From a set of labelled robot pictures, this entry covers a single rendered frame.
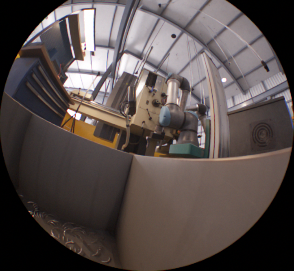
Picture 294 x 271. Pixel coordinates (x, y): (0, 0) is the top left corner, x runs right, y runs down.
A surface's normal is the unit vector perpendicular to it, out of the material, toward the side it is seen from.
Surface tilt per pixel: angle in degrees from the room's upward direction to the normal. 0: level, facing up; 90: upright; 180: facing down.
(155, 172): 90
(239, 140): 90
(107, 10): 169
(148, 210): 90
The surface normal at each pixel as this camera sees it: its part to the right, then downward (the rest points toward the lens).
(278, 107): -0.82, -0.37
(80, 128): 0.35, -0.25
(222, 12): -0.40, 0.83
